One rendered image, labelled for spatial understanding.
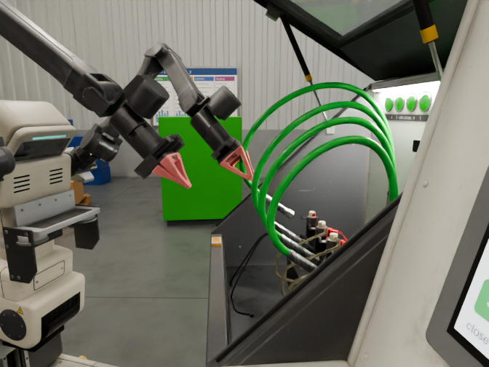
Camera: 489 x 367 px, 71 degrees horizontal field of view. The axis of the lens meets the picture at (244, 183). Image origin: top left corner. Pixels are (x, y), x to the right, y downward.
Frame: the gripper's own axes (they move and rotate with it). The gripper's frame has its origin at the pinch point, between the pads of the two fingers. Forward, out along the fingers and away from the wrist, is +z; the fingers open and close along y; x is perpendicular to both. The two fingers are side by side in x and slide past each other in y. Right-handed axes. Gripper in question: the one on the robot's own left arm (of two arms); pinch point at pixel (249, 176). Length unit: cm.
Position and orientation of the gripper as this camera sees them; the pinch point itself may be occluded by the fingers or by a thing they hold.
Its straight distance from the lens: 82.9
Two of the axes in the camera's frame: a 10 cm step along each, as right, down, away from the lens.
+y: 1.9, 0.0, 9.8
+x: -7.4, 6.5, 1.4
